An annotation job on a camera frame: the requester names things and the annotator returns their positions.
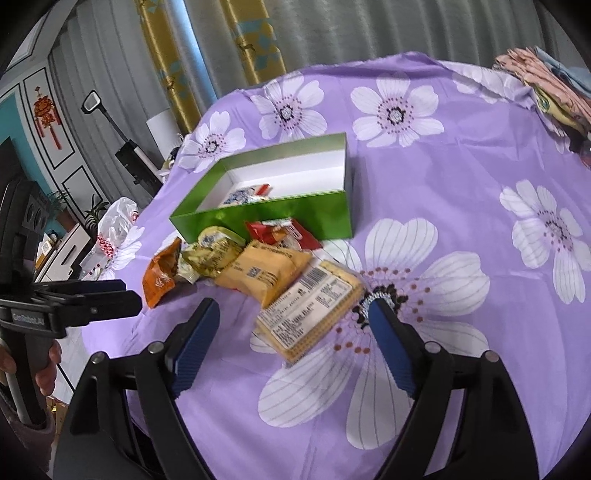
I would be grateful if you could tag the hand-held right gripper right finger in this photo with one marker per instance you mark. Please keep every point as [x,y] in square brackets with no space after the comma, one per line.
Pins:
[392,344]

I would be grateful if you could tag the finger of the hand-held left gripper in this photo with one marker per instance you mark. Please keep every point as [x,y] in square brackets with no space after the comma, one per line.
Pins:
[92,286]
[111,308]

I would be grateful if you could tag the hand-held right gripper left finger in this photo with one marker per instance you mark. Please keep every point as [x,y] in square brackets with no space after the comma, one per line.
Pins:
[198,344]

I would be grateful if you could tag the clear cracker packet white label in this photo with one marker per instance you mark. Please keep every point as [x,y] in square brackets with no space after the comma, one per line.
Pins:
[304,314]

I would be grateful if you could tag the yellow snack packet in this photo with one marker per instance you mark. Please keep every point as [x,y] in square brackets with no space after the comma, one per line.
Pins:
[263,272]

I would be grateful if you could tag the red snack packet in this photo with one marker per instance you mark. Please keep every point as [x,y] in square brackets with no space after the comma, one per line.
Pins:
[304,237]

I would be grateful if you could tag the green cardboard box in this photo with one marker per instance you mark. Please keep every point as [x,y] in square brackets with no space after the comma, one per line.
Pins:
[277,217]

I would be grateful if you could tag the person's left forearm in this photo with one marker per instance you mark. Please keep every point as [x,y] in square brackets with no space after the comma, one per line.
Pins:
[27,438]

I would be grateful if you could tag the person's left hand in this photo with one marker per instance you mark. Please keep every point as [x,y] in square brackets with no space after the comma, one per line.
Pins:
[47,369]

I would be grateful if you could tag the white media cabinet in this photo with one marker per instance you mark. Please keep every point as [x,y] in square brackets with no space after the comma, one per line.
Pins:
[69,249]

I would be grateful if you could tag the orange snack packet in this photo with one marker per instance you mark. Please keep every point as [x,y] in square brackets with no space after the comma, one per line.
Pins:
[159,277]

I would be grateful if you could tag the white plastic bag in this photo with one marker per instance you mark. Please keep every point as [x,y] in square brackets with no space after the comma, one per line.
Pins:
[113,230]

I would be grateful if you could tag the green potted plant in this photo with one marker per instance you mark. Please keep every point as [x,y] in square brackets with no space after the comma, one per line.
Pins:
[59,203]
[96,214]

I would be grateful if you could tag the gold green snack packet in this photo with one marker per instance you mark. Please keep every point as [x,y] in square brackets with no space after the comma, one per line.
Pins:
[212,256]

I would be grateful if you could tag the black television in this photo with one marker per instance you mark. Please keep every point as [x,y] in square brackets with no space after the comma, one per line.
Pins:
[7,161]

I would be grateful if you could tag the black floor stand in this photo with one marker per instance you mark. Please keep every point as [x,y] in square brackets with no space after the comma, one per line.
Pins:
[136,166]

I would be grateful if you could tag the blue white snack packet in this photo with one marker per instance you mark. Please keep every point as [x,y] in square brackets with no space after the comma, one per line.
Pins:
[235,198]

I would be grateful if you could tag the small shiny snack packet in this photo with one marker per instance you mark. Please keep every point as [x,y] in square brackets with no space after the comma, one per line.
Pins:
[261,191]

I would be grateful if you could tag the white cylinder lamp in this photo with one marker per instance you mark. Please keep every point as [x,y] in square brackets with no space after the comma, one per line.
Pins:
[159,134]

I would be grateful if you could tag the purple floral sheet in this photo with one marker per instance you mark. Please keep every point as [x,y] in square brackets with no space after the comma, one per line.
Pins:
[461,161]

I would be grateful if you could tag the grey curtain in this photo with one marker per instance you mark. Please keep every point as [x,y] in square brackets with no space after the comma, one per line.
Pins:
[369,27]
[106,55]

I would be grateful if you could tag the gold patterned curtain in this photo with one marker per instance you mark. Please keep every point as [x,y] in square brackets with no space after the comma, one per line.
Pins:
[166,60]
[254,41]

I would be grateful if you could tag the stack of folded clothes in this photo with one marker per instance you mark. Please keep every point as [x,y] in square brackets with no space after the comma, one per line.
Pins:
[554,83]

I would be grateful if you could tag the red knot wall decoration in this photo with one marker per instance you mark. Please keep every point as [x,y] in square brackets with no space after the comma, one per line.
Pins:
[46,113]

